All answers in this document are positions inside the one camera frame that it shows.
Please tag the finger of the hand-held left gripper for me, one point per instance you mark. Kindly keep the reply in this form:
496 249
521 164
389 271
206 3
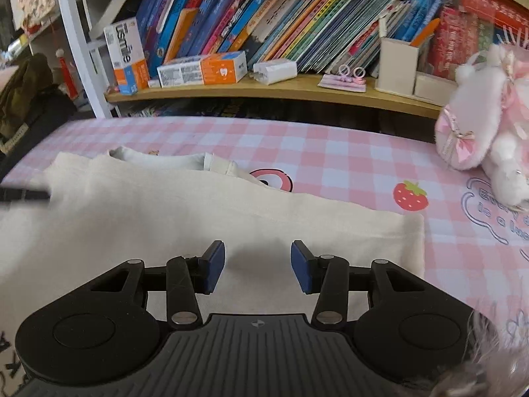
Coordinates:
24 195

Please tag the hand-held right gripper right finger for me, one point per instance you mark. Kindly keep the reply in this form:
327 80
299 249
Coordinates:
301 266

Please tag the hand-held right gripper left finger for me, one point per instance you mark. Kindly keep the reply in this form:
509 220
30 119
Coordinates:
215 266

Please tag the cream t-shirt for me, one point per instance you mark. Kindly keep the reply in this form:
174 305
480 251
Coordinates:
124 215

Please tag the dark olive clothing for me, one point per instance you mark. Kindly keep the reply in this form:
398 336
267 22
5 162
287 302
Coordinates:
29 91

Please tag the pink checked bed sheet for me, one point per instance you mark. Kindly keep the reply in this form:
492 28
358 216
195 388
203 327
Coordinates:
330 153

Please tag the tall white orange box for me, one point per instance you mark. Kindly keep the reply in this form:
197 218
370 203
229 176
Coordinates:
126 56

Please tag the wooden shelf board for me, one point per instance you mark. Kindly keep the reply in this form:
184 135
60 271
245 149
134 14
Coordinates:
268 91

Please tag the pink scissors on shelf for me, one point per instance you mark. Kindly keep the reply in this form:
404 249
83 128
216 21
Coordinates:
343 80

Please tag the small white packet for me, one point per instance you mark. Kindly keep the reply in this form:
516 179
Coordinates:
275 71

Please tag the flat white orange box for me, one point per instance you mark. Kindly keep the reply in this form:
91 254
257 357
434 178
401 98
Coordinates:
202 69

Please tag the white pen holder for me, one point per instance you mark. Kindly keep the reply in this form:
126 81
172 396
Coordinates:
396 68

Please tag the low white box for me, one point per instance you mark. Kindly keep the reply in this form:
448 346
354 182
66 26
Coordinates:
434 87

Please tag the pink white plush bunny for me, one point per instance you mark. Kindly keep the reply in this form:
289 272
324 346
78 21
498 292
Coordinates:
483 111

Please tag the row of colourful books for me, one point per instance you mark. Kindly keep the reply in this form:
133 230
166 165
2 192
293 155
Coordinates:
289 12

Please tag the white metal post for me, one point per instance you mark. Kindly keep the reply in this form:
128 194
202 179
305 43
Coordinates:
80 49

